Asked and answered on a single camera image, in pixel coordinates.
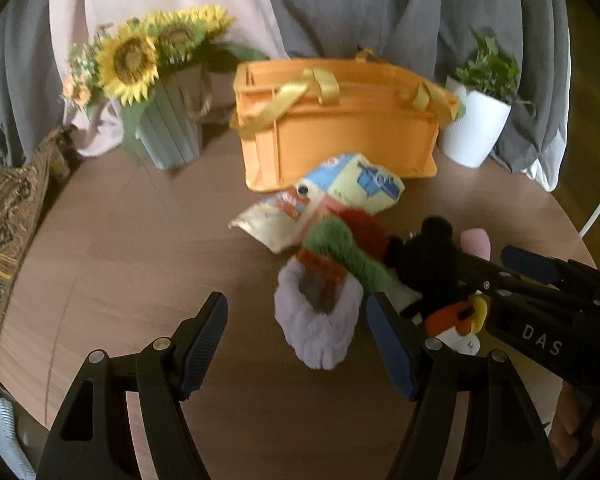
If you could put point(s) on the light grey cushion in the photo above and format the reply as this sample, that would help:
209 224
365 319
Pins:
2 430

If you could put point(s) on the pink plush toy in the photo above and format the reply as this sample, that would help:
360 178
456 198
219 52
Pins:
475 242

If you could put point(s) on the red and green plush toy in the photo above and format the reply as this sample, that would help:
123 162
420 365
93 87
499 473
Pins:
340 242

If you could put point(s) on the artificial sunflower bouquet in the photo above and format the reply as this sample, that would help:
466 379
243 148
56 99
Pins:
130 57

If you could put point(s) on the purple fluffy slipper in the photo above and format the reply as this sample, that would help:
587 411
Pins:
315 330

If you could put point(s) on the green leafy plant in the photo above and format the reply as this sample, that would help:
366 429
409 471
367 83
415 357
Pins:
490 67

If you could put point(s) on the person's right hand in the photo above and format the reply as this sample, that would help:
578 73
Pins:
567 425

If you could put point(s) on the orange storage box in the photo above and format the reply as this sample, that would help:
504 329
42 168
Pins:
340 145

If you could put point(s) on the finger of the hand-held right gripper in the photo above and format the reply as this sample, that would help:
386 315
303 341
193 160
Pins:
480 272
530 264

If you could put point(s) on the white plant pot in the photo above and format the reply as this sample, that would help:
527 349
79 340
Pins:
472 125

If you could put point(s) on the black plush toy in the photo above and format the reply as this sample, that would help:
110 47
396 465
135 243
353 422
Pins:
430 255

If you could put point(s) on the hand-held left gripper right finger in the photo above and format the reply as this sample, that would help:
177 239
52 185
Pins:
387 345

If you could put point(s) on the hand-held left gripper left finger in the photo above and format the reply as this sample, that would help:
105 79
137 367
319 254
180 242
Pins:
207 347

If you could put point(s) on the grey curtain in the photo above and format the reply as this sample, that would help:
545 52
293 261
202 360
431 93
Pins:
15 85
395 5

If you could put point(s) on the grey-green ribbed vase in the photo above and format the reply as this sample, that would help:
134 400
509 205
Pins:
172 130

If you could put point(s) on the patterned woven cloth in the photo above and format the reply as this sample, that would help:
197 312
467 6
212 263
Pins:
5 220

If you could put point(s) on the orange and white plush toy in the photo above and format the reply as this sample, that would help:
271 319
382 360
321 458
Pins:
445 322

